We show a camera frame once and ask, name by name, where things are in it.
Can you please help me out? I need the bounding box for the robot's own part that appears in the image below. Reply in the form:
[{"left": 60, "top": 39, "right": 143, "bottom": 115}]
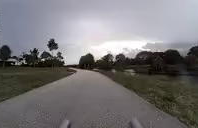
[
  {"left": 58, "top": 119, "right": 71, "bottom": 128},
  {"left": 130, "top": 117, "right": 143, "bottom": 128}
]

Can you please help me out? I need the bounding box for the pond water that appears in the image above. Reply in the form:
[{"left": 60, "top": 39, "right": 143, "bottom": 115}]
[{"left": 110, "top": 68, "right": 198, "bottom": 85}]

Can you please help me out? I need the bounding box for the grass verge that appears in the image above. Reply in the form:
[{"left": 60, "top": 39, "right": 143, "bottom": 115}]
[{"left": 94, "top": 68, "right": 198, "bottom": 128}]

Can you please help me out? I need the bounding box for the row of trees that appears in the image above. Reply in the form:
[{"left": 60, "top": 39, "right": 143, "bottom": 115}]
[
  {"left": 78, "top": 44, "right": 198, "bottom": 75},
  {"left": 0, "top": 12, "right": 66, "bottom": 69}
]

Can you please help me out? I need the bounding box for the grey paved road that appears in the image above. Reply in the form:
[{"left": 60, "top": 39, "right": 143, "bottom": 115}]
[{"left": 0, "top": 67, "right": 189, "bottom": 128}]

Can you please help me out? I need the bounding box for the grass field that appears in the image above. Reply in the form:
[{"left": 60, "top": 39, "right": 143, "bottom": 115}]
[{"left": 0, "top": 66, "right": 77, "bottom": 109}]

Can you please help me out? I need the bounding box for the house with gable roof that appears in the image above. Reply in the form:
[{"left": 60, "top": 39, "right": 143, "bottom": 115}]
[{"left": 150, "top": 51, "right": 167, "bottom": 72}]

